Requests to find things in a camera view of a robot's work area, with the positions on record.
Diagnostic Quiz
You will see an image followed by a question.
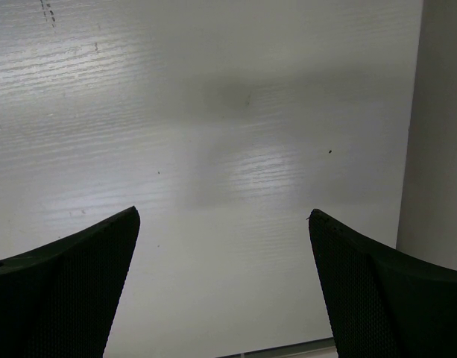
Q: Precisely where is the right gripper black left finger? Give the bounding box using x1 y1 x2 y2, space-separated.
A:
0 207 140 357

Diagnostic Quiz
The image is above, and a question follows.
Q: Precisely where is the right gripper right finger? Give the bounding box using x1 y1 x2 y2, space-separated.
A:
307 209 457 357

